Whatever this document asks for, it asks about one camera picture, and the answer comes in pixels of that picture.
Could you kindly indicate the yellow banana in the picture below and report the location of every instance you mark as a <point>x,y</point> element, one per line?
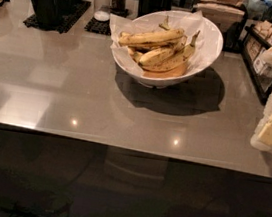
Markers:
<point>155,56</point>
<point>151,37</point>

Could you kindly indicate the white paper bowl liner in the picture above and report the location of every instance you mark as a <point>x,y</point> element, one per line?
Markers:
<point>206,39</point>

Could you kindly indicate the bottom brown banana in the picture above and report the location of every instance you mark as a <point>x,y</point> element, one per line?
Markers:
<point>175,72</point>

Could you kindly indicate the right curved spotted banana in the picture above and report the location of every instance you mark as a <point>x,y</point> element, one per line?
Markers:
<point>179,57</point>

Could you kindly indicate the white ceramic bowl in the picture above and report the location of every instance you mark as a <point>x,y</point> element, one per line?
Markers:
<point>204,53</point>

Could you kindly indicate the small left banana piece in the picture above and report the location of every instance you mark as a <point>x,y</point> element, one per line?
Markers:
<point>134,54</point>

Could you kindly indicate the black condiment packet rack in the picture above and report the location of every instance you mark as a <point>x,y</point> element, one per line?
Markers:
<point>257,40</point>

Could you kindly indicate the black napkin holder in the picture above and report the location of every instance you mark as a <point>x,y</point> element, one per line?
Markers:
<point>228,15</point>

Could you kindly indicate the small black rubber mat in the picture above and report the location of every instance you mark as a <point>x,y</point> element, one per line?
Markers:
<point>99,23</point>

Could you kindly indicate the black rubber mat left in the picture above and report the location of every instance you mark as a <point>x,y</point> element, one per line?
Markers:
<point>51,19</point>

